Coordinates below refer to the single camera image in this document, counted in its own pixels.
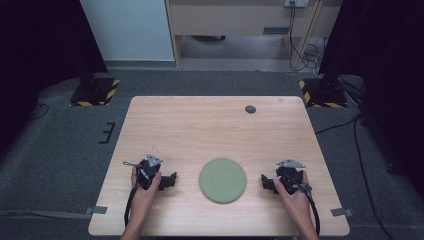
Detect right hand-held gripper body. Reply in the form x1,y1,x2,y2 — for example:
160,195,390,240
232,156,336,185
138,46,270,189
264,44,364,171
274,157,313,196

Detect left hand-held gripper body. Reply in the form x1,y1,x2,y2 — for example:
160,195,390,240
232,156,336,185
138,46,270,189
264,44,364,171
134,153,164,191

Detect green plate with round ring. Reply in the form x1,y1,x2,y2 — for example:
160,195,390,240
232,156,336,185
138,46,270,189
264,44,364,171
199,157,248,203

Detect person's right hand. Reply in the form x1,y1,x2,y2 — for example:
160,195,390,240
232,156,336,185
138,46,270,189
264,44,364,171
272,170,314,225

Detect person's left hand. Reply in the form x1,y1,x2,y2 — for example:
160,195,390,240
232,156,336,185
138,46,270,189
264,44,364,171
130,166,163,219

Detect grey tape piece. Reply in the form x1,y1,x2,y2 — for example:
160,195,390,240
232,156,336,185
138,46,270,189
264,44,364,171
330,207,354,218
83,205,109,216

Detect black yellow striped stand base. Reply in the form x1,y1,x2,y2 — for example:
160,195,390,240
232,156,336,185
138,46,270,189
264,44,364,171
69,77,121,108
298,78,349,109

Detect grey floor tape strip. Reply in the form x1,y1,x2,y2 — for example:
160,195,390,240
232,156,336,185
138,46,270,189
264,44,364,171
0,209,92,220

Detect white panel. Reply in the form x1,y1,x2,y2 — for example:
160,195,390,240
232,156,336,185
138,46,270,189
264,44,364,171
79,0,176,62

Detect black curtain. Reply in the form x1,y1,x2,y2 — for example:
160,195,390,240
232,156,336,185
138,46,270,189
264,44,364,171
318,0,424,198
0,0,109,158

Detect light wooden desk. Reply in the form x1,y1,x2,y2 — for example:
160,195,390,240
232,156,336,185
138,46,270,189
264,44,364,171
165,0,344,70

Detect grey power strip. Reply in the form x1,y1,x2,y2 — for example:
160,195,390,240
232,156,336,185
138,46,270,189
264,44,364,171
284,0,310,8

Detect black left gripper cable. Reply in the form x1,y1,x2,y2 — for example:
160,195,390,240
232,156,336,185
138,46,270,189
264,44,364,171
123,182,142,228

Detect black floor cable loop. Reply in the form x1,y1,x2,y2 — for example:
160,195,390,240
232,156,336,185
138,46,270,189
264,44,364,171
28,102,50,122

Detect black hanging cable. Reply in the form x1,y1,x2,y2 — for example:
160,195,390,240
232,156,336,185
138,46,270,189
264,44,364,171
288,1,323,72

